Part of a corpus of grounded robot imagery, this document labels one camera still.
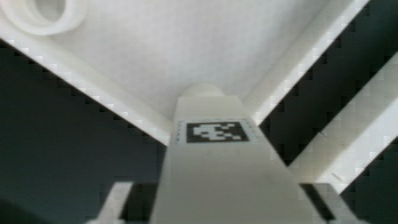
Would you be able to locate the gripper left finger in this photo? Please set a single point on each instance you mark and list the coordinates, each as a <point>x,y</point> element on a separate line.
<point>129,204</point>

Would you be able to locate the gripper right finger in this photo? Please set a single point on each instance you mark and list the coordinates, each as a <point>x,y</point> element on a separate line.
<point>330,204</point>

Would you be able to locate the white desk leg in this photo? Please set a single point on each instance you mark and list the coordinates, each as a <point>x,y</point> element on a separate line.
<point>227,183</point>

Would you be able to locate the white desk tabletop tray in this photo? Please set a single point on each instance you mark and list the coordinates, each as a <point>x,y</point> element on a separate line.
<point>134,48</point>

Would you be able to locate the white fixture wall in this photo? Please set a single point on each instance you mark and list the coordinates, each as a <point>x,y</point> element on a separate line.
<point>358,134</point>

